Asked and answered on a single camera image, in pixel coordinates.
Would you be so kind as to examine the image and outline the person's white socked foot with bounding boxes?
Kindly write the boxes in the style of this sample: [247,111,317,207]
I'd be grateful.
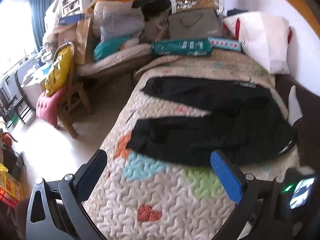
[287,85,303,125]

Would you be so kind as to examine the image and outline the heart-patterned quilt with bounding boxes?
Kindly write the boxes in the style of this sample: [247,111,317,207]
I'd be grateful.
[81,47,300,240]

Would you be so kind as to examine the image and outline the teal cloth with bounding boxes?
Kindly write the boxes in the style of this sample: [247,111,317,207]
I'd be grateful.
[93,35,132,61]

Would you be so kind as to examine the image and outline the cluttered dark table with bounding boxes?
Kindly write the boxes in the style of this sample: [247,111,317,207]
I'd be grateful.
[14,51,54,110]

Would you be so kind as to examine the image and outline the light blue package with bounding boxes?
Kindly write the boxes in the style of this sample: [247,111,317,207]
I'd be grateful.
[208,37,242,53]

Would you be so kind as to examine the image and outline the pink tufted cushion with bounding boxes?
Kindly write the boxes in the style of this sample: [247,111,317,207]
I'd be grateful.
[36,84,68,127]

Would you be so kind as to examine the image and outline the green plastic package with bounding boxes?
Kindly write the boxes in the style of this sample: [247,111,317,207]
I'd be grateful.
[151,38,213,57]

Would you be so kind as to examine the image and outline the blue curtain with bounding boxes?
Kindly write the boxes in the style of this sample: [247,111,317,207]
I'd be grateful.
[28,0,53,53]

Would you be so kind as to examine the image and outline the yellow printed cushion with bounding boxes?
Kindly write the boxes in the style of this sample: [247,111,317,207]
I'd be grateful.
[44,45,73,97]

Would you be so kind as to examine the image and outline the black bag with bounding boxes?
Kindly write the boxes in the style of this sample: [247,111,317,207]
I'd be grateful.
[132,0,172,22]

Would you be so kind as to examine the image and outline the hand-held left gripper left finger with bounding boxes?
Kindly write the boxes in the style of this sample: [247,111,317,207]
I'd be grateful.
[25,149,108,240]

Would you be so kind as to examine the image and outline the dark wooden chair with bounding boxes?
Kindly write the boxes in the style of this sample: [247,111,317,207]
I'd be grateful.
[0,85,25,130]

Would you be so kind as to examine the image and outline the dark brown bedding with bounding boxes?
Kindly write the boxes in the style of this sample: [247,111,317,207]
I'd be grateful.
[275,75,320,120]

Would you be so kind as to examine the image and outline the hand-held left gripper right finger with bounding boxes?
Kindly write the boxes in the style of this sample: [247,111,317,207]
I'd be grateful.
[211,150,293,240]

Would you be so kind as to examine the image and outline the black pants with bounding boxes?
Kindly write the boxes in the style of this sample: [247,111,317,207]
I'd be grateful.
[126,76,298,167]

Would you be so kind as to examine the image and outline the red crate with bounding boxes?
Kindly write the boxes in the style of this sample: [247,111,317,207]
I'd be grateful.
[0,170,23,208]

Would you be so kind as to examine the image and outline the brown paper bag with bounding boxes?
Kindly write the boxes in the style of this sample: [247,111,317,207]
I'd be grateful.
[75,17,94,64]
[56,14,85,48]

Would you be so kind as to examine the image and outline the white bookshelf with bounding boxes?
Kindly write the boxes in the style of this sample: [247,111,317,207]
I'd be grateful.
[61,0,90,15]

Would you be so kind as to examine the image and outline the white pillow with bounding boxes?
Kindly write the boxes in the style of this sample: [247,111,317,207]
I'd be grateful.
[222,11,293,75]

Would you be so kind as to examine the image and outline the grey tote bag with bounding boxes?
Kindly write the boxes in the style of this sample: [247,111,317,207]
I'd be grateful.
[167,9,223,40]

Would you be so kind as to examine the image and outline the pile of wrapped bedding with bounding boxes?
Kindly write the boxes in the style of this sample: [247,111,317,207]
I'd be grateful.
[94,0,145,43]

